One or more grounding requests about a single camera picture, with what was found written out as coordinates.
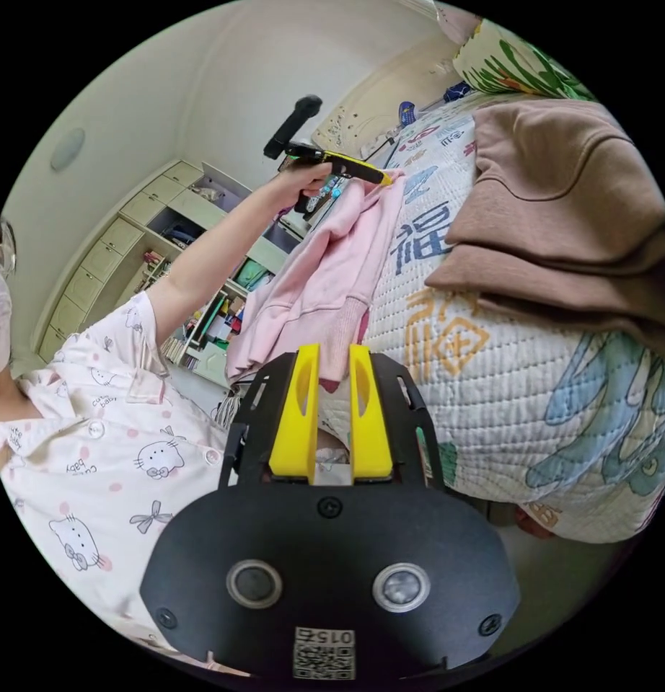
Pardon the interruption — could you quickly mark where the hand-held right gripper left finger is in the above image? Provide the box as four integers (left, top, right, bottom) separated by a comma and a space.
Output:
268, 343, 321, 484

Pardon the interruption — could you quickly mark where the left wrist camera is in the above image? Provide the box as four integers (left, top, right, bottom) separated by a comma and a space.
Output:
263, 94, 324, 160

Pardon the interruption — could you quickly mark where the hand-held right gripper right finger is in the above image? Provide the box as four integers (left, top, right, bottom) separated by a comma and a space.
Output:
348, 343, 394, 484

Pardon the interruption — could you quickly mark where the person's left hand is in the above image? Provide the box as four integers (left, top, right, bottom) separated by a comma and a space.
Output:
278, 161, 335, 200

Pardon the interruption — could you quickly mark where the pile of clothes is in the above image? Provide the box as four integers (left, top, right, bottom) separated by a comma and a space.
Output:
424, 99, 665, 371

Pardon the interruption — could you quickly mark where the pink long sleeve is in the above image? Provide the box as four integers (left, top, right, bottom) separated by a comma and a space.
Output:
224, 168, 407, 394

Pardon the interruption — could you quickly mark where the cream cupboard with shelves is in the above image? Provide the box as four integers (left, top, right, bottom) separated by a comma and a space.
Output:
35, 159, 312, 390

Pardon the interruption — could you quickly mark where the pillow with green leaf print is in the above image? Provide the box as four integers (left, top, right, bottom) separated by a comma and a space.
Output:
451, 19, 602, 104

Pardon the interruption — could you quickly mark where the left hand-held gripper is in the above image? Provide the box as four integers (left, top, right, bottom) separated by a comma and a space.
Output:
277, 141, 394, 215

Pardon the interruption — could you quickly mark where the round ceiling lamp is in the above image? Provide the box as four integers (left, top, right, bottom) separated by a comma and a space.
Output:
50, 128, 87, 173

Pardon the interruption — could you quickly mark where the person's left forearm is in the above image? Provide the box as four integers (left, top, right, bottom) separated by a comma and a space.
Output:
147, 181, 296, 325

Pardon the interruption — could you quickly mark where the bed with printed quilt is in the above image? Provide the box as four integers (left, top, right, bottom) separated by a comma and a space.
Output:
310, 89, 665, 544

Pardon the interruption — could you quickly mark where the person's body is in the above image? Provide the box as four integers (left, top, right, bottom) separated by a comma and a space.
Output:
0, 216, 242, 658

